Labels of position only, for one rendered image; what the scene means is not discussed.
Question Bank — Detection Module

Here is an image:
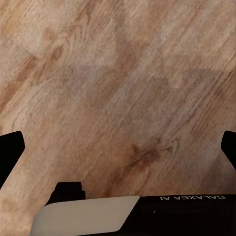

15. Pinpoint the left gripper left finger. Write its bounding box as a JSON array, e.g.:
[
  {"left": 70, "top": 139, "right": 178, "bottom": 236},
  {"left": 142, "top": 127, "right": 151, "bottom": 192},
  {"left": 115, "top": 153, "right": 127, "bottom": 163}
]
[{"left": 0, "top": 131, "right": 25, "bottom": 189}]

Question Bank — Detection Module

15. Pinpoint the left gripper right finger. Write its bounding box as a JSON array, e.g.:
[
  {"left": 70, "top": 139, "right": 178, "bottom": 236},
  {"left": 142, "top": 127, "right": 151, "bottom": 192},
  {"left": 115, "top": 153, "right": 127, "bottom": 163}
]
[{"left": 221, "top": 130, "right": 236, "bottom": 169}]

